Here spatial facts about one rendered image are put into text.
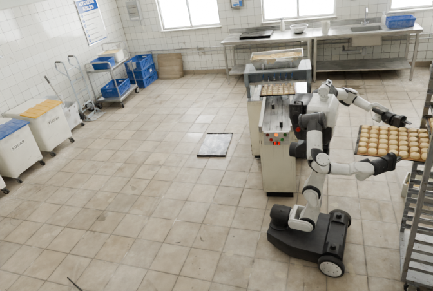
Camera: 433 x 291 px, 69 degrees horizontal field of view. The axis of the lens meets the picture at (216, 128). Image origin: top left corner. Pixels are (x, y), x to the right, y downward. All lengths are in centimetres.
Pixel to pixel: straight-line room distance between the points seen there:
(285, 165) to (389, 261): 116
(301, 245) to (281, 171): 79
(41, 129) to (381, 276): 455
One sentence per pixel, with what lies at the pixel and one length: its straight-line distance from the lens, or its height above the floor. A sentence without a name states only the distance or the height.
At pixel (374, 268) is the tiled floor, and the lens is 302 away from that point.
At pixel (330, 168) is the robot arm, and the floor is 120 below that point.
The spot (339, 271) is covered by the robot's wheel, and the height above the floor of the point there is 9.
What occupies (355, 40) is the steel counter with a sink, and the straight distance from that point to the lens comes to 620.
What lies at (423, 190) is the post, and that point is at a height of 97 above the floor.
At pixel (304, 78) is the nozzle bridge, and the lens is 362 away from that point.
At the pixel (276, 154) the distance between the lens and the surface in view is 315.
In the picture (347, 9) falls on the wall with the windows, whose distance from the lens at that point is 670.
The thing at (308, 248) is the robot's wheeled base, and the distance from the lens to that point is 283.
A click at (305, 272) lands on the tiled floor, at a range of 290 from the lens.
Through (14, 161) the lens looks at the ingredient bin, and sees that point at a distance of 502.
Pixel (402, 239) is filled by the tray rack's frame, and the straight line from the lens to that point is 307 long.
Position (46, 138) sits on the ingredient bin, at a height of 34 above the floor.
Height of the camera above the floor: 234
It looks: 28 degrees down
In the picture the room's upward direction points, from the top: 9 degrees counter-clockwise
